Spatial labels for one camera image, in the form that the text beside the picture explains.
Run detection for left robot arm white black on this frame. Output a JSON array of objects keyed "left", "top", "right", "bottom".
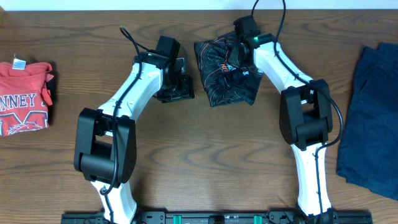
[{"left": 74, "top": 51, "right": 194, "bottom": 223}]

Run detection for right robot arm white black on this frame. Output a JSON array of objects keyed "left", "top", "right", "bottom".
[{"left": 229, "top": 34, "right": 335, "bottom": 223}]

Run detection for dark navy blue garment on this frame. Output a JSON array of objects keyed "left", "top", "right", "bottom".
[{"left": 336, "top": 43, "right": 397, "bottom": 200}]

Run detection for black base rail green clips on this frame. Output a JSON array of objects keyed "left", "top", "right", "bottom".
[{"left": 61, "top": 209, "right": 373, "bottom": 224}]

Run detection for black cycling jersey orange lines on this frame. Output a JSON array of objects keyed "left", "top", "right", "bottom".
[{"left": 193, "top": 32, "right": 263, "bottom": 107}]

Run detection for red folded printed t-shirt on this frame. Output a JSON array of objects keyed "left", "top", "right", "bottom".
[{"left": 1, "top": 59, "right": 54, "bottom": 137}]

